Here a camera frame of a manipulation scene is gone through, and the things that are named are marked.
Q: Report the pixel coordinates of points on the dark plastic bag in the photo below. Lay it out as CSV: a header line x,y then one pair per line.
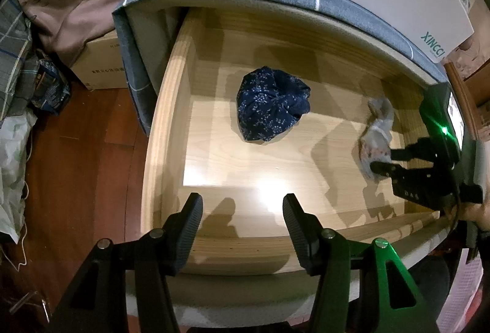
x,y
51,88

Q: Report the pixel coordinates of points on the pink checked cloth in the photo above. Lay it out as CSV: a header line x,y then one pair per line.
x,y
465,291

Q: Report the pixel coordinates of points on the dark blue floral underwear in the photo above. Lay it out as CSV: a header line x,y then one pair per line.
x,y
271,103

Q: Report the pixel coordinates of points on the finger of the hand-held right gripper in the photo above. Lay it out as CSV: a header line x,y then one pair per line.
x,y
386,167
417,150

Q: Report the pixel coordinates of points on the grey plaid cloth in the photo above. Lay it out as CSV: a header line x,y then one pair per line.
x,y
15,57

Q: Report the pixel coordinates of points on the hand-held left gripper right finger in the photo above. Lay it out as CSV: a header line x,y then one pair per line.
x,y
296,229

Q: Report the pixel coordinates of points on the wooden drawer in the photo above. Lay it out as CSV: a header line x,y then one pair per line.
x,y
229,164

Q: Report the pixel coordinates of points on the beige cardboard box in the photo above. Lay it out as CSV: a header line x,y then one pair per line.
x,y
103,65

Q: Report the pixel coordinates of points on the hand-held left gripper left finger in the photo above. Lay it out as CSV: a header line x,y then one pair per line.
x,y
191,229

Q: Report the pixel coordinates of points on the brown wooden board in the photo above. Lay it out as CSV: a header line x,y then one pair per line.
x,y
467,95

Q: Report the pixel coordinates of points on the white plastic bag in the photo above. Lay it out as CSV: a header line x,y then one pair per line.
x,y
15,172

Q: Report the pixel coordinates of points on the person's right hand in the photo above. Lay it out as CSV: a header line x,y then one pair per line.
x,y
476,216

